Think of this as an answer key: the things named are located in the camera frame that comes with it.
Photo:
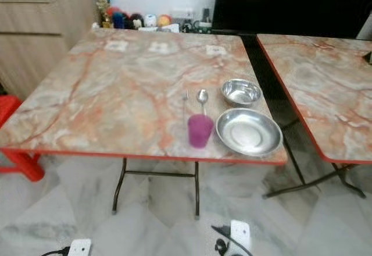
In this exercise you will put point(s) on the red plastic stool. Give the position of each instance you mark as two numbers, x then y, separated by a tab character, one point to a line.
14	151

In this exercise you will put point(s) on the light wooden cabinet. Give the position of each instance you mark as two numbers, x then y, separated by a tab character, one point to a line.
46	35

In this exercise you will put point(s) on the large marble-pattern folding table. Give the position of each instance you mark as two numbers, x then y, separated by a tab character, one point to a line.
116	93

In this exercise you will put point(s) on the white table sticker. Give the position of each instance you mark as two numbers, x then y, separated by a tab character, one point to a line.
117	46
160	47
215	50

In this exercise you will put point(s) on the blue round toy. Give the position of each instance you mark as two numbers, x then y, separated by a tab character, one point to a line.
119	20

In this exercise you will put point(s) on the red round toy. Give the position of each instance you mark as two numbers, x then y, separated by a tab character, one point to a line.
114	11

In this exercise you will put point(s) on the gold and blue trophy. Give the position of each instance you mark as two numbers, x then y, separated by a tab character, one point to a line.
104	1

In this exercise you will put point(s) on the black round toy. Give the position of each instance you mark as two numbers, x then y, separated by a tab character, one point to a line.
136	21

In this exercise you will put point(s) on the white round toy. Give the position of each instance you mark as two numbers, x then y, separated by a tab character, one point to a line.
150	20

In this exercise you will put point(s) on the steel fork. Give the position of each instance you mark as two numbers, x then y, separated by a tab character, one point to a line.
185	106

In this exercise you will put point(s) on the orange round toy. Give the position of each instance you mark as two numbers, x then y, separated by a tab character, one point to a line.
164	20

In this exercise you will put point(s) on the purple plastic cup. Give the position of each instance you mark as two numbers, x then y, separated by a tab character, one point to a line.
200	132

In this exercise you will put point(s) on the steel spoon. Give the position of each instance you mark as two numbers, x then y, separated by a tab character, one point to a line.
203	96

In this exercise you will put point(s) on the green toy car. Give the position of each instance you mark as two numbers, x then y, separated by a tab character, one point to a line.
203	27

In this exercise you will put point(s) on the black plug adapter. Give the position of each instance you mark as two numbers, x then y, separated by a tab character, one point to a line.
206	14

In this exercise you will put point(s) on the steel bowl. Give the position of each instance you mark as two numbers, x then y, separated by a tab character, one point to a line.
241	91

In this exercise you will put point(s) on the steel plate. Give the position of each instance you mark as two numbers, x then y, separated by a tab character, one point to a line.
249	132

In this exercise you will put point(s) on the marble-pattern side folding table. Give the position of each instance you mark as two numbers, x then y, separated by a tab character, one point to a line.
319	87

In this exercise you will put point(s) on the white wall socket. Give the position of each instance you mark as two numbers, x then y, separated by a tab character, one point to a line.
183	14

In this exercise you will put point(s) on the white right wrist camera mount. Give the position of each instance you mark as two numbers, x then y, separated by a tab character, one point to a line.
240	234

